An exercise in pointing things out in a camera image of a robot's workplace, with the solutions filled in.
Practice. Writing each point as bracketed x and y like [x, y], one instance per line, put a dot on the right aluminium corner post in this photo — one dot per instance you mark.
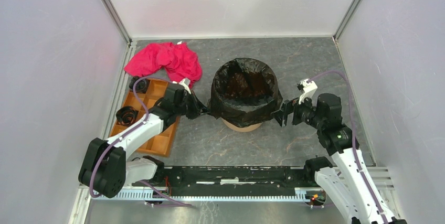
[346, 19]

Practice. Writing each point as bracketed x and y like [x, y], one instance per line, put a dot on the red cloth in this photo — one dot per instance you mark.
[177, 60]

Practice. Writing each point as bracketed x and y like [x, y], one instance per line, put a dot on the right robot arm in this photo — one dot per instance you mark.
[343, 175]

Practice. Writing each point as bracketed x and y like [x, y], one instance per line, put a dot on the left aluminium corner post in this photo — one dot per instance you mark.
[117, 21]

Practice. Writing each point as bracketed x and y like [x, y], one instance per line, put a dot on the black trash bag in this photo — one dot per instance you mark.
[244, 92]

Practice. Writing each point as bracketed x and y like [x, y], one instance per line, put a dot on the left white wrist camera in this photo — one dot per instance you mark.
[185, 83]

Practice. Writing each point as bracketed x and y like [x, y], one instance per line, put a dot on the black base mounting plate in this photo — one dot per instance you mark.
[236, 180]

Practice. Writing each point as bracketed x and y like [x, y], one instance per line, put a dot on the black bag roll left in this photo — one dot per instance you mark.
[126, 116]

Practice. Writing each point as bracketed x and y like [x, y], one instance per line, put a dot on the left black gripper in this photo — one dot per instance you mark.
[199, 108]

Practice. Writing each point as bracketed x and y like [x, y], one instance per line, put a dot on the aluminium corner post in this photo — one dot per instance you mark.
[117, 21]
[346, 19]

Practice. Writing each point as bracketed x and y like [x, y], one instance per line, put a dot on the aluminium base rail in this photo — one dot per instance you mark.
[222, 194]

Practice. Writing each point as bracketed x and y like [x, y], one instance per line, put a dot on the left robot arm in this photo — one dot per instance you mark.
[106, 167]

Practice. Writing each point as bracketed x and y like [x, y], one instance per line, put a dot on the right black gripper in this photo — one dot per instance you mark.
[281, 116]

